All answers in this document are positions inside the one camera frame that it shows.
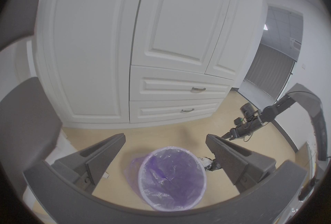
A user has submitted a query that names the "grey curtain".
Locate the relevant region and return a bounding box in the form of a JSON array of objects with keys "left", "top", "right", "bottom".
[{"left": 244, "top": 44, "right": 294, "bottom": 100}]

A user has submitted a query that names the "crumpled black plastic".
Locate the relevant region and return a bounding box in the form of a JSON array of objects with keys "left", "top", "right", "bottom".
[{"left": 207, "top": 158, "right": 222, "bottom": 172}]

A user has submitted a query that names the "crumpled white paper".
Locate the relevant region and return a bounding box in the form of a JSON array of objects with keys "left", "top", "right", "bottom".
[{"left": 198, "top": 156, "right": 214, "bottom": 170}]

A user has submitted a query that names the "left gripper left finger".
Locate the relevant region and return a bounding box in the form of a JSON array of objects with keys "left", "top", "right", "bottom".
[{"left": 55, "top": 134, "right": 126, "bottom": 195}]

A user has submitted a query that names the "white wardrobe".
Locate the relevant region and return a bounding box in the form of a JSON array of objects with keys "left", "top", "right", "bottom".
[{"left": 34, "top": 0, "right": 267, "bottom": 130}]

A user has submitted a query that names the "white trash bin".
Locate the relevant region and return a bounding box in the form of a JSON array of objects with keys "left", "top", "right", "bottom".
[{"left": 138, "top": 146, "right": 208, "bottom": 212}]

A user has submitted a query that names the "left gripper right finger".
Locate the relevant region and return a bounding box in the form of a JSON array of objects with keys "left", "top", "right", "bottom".
[{"left": 205, "top": 134, "right": 277, "bottom": 193}]

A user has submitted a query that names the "purple plastic bag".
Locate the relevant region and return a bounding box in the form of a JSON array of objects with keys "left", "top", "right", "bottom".
[{"left": 124, "top": 146, "right": 208, "bottom": 212}]

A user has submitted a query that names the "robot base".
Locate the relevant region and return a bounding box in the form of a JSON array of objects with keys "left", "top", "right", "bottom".
[{"left": 280, "top": 140, "right": 329, "bottom": 224}]

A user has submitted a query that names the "white chair dark grey seat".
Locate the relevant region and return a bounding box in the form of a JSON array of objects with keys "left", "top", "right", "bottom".
[{"left": 0, "top": 0, "right": 109, "bottom": 205}]

